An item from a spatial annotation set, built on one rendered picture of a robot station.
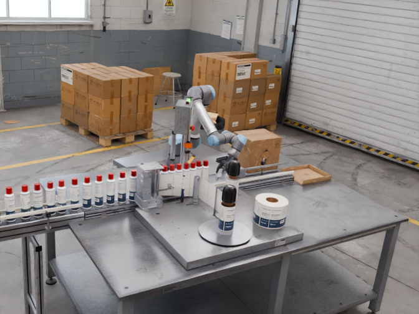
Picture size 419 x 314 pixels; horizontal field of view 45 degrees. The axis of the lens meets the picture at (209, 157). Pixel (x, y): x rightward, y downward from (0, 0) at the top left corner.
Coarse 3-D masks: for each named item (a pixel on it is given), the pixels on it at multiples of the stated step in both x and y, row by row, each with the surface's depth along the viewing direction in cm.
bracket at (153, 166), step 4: (140, 164) 308; (144, 164) 309; (148, 164) 309; (152, 164) 310; (156, 164) 310; (140, 168) 304; (144, 168) 303; (148, 168) 304; (152, 168) 304; (156, 168) 305; (160, 168) 306
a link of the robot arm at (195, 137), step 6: (204, 90) 360; (210, 90) 364; (204, 96) 360; (210, 96) 364; (204, 102) 365; (192, 120) 376; (198, 120) 374; (198, 126) 378; (192, 132) 379; (198, 132) 382; (192, 138) 380; (198, 138) 384; (198, 144) 387
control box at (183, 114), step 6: (180, 102) 328; (192, 102) 333; (180, 108) 320; (186, 108) 320; (180, 114) 321; (186, 114) 321; (180, 120) 323; (186, 120) 322; (174, 126) 324; (180, 126) 324; (186, 126) 324; (174, 132) 326; (180, 132) 325; (186, 132) 325
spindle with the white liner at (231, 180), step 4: (232, 160) 319; (228, 164) 318; (232, 164) 316; (236, 164) 316; (240, 164) 318; (228, 168) 319; (232, 168) 316; (236, 168) 316; (240, 168) 319; (228, 172) 319; (232, 172) 317; (236, 172) 317; (228, 176) 321; (232, 176) 319; (236, 176) 320; (228, 180) 320; (232, 180) 319; (236, 180) 319; (232, 184) 320; (236, 184) 320; (236, 188) 322; (236, 196) 324; (236, 200) 326; (236, 204) 327
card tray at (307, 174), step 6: (282, 168) 401; (288, 168) 405; (294, 168) 409; (300, 168) 412; (306, 168) 416; (312, 168) 413; (318, 168) 408; (294, 174) 400; (300, 174) 401; (306, 174) 402; (312, 174) 404; (318, 174) 405; (324, 174) 402; (294, 180) 389; (300, 180) 390; (306, 180) 383; (312, 180) 386; (318, 180) 390; (324, 180) 394
